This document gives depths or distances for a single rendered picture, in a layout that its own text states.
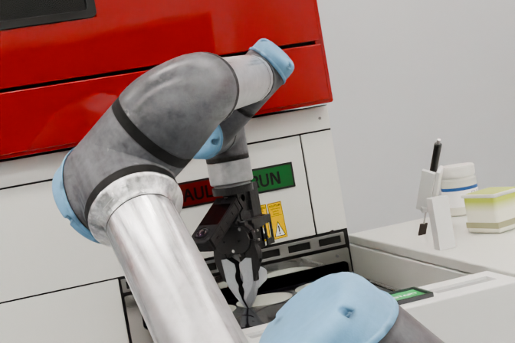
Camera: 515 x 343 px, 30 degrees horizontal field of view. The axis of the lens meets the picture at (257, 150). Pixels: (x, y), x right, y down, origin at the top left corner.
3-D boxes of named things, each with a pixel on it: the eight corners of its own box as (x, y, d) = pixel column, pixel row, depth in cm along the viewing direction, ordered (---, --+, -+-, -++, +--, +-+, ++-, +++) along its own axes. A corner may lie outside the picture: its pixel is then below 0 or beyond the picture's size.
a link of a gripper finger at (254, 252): (267, 279, 163) (257, 228, 163) (261, 281, 162) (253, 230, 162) (244, 279, 166) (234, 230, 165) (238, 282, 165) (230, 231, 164)
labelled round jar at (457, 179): (438, 215, 191) (431, 168, 190) (470, 208, 193) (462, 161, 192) (455, 217, 184) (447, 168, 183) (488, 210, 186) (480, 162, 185)
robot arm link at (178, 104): (165, 25, 108) (259, 26, 155) (104, 96, 111) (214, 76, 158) (239, 96, 107) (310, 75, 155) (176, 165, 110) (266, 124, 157)
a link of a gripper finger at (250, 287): (277, 299, 168) (268, 248, 168) (260, 308, 163) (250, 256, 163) (262, 300, 170) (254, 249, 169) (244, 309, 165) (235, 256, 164)
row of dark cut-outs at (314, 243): (123, 292, 175) (119, 279, 175) (344, 243, 187) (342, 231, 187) (123, 292, 174) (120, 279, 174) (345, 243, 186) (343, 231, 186)
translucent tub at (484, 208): (466, 233, 165) (460, 194, 165) (495, 223, 169) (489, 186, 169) (500, 234, 159) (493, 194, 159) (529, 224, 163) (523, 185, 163)
